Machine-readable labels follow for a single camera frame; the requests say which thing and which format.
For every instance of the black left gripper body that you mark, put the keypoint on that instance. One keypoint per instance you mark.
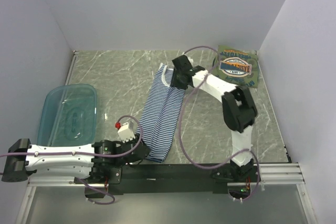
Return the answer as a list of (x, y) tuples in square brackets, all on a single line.
[(135, 140)]

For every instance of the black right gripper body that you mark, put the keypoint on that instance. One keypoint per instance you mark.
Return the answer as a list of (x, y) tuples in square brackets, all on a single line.
[(176, 82)]

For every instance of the olive green tank top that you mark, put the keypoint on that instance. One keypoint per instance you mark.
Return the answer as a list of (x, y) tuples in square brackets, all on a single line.
[(236, 66)]

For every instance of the blue white striped tank top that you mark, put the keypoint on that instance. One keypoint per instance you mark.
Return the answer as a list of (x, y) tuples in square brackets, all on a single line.
[(160, 114)]

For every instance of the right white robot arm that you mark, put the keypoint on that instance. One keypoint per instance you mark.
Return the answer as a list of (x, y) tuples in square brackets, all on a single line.
[(239, 112)]

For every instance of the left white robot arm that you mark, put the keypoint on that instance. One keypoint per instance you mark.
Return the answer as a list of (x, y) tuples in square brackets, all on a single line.
[(25, 159)]

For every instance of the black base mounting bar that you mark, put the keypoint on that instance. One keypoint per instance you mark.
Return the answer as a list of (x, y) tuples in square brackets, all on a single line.
[(174, 178)]

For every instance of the translucent teal laundry basket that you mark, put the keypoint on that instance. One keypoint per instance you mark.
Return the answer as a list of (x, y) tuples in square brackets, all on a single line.
[(69, 116)]

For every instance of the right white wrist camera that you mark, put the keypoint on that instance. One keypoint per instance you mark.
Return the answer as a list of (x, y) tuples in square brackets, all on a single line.
[(191, 60)]

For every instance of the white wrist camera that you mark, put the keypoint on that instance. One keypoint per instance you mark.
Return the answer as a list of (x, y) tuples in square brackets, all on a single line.
[(125, 131), (191, 60)]

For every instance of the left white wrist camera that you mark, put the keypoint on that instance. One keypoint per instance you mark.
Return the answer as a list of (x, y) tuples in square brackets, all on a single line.
[(125, 131)]

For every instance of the aluminium frame rail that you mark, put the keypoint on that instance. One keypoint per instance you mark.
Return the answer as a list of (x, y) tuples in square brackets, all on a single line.
[(270, 174)]

